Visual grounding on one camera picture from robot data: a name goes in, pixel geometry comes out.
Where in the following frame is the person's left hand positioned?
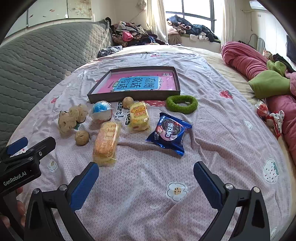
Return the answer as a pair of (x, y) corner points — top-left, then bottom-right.
(16, 186), (26, 228)

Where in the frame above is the beige mesh bath puff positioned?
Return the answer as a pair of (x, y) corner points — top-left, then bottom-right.
(58, 103), (89, 135)

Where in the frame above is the floral wall picture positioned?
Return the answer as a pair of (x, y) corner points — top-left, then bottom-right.
(66, 0), (92, 19)

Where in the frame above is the dark clothes heap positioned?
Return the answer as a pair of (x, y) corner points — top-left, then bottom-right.
(273, 53), (296, 72)

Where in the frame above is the pink blanket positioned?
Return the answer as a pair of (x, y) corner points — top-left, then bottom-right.
(221, 41), (296, 160)

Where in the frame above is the blue cookie packet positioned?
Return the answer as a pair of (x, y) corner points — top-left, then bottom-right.
(146, 112), (193, 156)

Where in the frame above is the dark floral cloth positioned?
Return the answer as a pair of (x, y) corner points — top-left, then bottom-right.
(97, 45), (123, 58)

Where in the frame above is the clothes heap on windowsill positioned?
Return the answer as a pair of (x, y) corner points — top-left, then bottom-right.
(166, 14), (220, 43)

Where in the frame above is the grey quilted headboard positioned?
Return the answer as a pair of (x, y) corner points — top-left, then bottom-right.
(0, 20), (114, 149)

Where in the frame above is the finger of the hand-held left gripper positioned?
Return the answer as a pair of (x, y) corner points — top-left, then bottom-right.
(6, 136), (56, 165)
(0, 137), (29, 163)

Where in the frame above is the brown cloth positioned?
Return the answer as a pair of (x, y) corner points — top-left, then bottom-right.
(168, 34), (183, 45)

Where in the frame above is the grey tray pink bottom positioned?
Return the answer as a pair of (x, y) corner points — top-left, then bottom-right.
(87, 66), (181, 104)

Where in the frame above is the green fuzzy hair scrunchie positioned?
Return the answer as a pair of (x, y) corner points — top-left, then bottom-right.
(166, 95), (199, 114)

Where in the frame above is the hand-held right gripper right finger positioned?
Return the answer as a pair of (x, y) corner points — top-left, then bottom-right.
(193, 161), (271, 241)

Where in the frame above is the green fleece cloth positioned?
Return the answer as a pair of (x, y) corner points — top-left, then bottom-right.
(248, 60), (292, 100)

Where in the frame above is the pile of mixed clothes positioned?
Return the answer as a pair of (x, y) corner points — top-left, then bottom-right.
(110, 21), (169, 48)

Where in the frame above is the pink printed bedsheet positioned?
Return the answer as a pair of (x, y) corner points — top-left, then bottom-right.
(7, 50), (287, 241)

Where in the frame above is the cream curtain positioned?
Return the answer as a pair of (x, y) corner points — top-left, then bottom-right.
(146, 0), (169, 44)
(220, 0), (234, 44)

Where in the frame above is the beige bed sheet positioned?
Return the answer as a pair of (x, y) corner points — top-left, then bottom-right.
(92, 45), (262, 109)

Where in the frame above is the window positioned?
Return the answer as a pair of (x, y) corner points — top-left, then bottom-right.
(165, 0), (226, 33)

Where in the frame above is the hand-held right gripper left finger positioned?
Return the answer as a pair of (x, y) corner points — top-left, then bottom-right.
(24, 162), (100, 241)

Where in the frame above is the white air conditioner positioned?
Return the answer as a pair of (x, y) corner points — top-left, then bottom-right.
(248, 0), (266, 11)

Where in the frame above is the red white candy packet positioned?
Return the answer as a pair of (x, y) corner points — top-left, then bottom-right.
(255, 100), (271, 121)

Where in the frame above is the blue white toy egg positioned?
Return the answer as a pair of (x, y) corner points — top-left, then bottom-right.
(91, 101), (114, 122)

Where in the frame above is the long orange cracker packet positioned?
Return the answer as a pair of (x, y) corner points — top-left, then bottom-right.
(92, 121), (122, 167)

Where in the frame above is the red white candy bag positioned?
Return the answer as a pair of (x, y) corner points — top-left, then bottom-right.
(266, 110), (285, 139)

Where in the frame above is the small yellow snack packet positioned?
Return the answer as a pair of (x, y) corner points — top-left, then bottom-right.
(128, 101), (150, 132)

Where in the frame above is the black television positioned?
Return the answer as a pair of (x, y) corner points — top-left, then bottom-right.
(286, 35), (296, 64)

